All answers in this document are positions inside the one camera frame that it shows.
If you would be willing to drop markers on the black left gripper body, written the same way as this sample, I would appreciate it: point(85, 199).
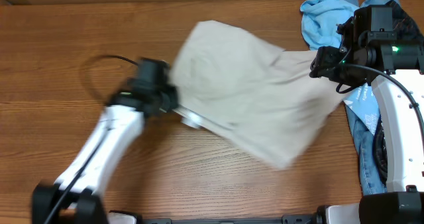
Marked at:
point(163, 97)

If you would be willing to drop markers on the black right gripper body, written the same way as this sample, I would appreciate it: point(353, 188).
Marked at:
point(332, 66)

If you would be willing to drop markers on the beige shorts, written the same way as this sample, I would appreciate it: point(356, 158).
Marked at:
point(256, 95)

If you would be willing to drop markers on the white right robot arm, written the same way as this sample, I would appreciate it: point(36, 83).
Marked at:
point(394, 69)

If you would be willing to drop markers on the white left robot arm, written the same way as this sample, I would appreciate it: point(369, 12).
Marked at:
point(82, 185)

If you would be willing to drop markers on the light blue t-shirt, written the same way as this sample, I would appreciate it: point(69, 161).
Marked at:
point(320, 19)

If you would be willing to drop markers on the dark printed t-shirt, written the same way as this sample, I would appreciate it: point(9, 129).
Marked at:
point(404, 25)

